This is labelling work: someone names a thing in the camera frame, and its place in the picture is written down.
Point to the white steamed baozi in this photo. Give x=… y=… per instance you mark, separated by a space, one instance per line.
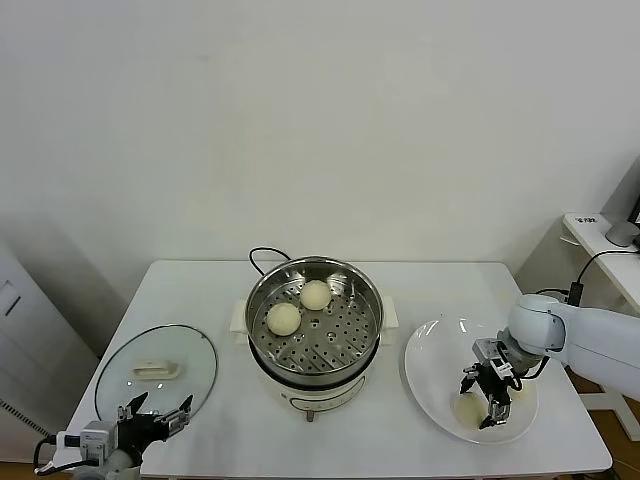
x=469 y=411
x=284 y=319
x=315 y=295
x=521 y=395

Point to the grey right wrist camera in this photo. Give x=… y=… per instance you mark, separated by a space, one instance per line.
x=487 y=349

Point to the white electric cooker base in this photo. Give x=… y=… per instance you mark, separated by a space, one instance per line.
x=320 y=395

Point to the white cabinet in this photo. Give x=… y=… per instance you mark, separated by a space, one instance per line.
x=30 y=340

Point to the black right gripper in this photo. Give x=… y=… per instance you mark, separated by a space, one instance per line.
x=495 y=382

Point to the white round plate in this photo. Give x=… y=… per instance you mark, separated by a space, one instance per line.
x=435 y=360

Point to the stainless steel steamer basket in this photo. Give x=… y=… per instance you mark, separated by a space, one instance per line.
x=340 y=340

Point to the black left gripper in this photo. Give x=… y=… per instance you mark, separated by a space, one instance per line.
x=142 y=432

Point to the round glass pot lid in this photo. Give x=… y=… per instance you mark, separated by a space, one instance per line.
x=155 y=371

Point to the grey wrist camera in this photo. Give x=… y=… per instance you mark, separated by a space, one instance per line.
x=487 y=349
x=92 y=440

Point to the grey monitor stand base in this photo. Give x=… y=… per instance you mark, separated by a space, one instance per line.
x=619 y=234

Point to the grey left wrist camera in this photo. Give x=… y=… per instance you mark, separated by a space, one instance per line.
x=92 y=440

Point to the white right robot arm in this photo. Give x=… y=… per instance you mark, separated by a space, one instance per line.
x=590 y=335

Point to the dark computer monitor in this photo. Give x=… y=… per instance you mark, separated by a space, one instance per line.
x=635 y=210

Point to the white side desk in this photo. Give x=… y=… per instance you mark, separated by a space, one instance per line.
x=615 y=270

